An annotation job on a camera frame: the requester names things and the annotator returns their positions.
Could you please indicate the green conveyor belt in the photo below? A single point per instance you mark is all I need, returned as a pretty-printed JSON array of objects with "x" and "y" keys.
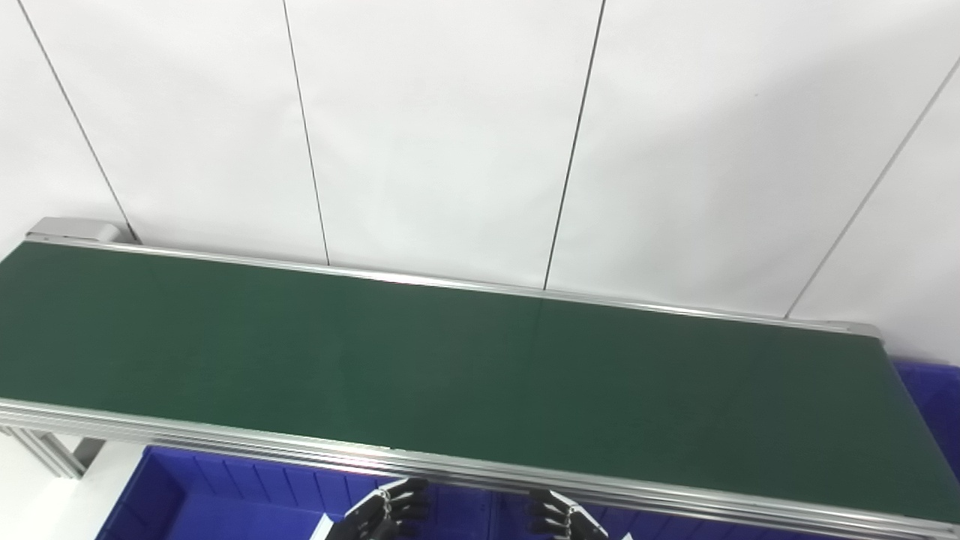
[
  {"x": 300, "y": 446},
  {"x": 450, "y": 367}
]

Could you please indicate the grey conveyor motor housing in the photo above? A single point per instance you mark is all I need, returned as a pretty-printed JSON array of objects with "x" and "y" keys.
[{"x": 71, "y": 229}]

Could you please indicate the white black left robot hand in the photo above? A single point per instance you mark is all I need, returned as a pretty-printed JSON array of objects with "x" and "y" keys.
[{"x": 382, "y": 514}]

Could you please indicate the blue plastic bin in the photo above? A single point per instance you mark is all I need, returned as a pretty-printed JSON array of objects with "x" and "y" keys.
[
  {"x": 934, "y": 412},
  {"x": 225, "y": 502}
]

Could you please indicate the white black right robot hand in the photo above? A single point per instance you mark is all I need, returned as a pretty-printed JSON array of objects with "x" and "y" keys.
[{"x": 559, "y": 521}]

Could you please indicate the aluminium conveyor leg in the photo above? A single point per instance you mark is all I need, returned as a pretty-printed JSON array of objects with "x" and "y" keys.
[{"x": 45, "y": 450}]

